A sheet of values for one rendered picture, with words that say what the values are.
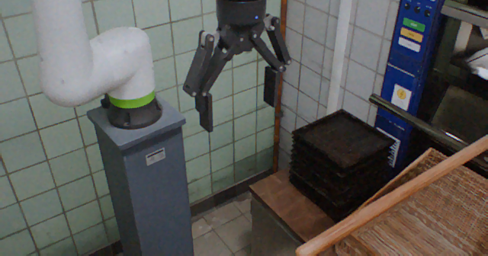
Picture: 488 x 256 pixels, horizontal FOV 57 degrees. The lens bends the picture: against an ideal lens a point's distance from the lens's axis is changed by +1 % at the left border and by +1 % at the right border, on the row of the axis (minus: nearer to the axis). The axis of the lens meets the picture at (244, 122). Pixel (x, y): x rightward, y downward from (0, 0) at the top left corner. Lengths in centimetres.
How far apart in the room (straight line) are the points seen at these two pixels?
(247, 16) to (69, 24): 46
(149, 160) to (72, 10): 48
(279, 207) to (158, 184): 66
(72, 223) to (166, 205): 93
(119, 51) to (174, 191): 49
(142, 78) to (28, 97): 77
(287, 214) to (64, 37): 115
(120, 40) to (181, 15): 85
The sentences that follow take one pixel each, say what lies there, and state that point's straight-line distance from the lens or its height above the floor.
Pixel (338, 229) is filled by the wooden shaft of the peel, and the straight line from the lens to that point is 94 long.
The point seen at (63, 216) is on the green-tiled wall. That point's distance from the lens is 223.
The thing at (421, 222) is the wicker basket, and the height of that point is 59.
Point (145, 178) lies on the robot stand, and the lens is 131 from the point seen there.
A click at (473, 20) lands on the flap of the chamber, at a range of 146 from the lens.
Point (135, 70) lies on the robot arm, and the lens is 115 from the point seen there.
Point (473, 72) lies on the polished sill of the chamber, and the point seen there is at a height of 118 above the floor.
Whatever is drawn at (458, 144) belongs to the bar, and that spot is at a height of 117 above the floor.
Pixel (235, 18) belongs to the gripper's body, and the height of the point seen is 166.
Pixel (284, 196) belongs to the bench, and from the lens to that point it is 190.
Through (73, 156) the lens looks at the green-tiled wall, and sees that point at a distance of 205.
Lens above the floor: 190
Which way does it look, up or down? 35 degrees down
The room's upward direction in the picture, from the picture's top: straight up
